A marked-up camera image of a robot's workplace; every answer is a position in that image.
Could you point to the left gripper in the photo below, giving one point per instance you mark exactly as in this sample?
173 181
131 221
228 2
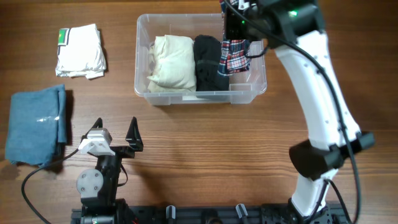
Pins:
135 142

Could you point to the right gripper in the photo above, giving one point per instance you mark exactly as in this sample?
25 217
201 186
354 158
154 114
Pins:
233 31

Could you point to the plaid shirt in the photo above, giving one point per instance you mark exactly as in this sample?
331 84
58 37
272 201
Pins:
233 56

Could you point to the black garment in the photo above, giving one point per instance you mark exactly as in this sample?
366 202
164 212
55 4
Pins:
207 54

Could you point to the cream cloth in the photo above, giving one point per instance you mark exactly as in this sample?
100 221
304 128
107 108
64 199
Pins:
174 65

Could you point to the blue towel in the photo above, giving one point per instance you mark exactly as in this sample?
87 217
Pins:
37 126

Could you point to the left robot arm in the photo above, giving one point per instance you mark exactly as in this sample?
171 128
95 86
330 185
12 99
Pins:
98 186

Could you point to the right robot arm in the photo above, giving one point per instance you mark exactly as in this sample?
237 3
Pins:
295 31

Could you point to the clear plastic storage bin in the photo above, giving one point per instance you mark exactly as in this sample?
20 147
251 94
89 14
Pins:
243 87

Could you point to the white folded garment green tag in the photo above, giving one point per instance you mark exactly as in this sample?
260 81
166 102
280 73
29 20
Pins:
80 53

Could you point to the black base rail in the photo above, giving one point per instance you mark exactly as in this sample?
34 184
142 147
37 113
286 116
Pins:
205 214

